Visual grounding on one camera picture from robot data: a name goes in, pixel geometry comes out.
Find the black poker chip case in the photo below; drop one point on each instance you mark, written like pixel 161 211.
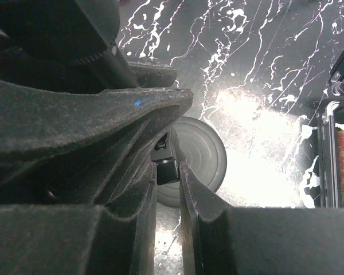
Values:
pixel 331 140

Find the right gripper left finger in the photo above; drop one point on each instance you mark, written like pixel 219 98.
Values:
pixel 117 238

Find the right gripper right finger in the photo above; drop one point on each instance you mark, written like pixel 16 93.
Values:
pixel 218 238

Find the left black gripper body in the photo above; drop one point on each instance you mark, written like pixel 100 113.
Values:
pixel 78 34

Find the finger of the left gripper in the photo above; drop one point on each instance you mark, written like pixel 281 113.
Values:
pixel 72 148
pixel 153 75

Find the black microphone stand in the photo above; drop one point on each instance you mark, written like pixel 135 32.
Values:
pixel 188 140

